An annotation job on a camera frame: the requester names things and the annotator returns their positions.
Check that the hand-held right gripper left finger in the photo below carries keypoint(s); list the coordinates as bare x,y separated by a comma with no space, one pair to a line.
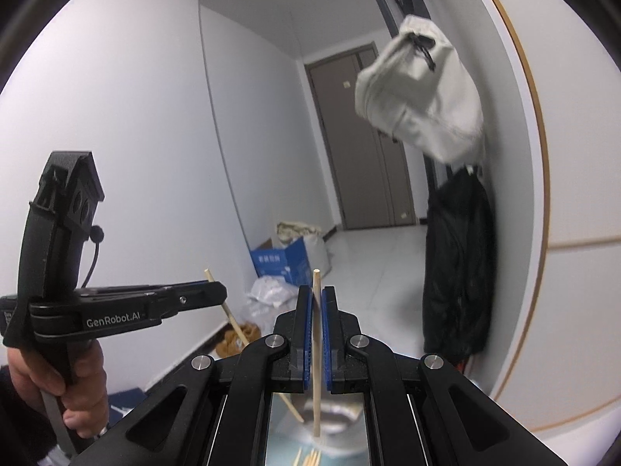
303,325

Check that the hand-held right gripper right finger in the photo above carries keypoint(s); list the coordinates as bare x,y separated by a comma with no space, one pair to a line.
327,325

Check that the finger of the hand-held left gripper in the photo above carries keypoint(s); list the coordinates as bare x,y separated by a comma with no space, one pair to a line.
145,308

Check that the long wooden chopstick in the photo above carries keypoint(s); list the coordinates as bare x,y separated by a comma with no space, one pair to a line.
316,412
233,323

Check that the white steel utensil holder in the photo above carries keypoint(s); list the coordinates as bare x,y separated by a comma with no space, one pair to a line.
339,417

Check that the bunch of wooden chopsticks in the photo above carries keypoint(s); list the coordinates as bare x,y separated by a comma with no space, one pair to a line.
305,460

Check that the person's left forearm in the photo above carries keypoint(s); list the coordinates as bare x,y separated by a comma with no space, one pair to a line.
19,422

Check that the person's left hand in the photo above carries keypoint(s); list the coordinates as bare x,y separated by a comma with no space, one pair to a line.
92,388

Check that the small grey plastic parcel bag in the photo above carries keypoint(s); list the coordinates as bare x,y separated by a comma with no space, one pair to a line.
271,291

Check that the brown suede shoe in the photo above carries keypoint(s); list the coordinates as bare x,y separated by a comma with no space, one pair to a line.
250,331
230,344

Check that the blue cardboard box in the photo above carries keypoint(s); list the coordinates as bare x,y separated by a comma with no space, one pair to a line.
279,262

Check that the dark blue box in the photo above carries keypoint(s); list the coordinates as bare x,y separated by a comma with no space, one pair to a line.
128,403

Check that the teal checked tablecloth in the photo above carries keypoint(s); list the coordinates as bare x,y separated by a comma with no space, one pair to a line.
276,458

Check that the black hanging jacket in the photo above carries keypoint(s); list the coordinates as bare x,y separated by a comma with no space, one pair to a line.
456,276

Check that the grey-brown door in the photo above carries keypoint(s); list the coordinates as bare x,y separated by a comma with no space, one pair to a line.
359,165

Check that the beige fabric bag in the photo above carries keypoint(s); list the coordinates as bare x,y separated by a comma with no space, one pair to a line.
422,102

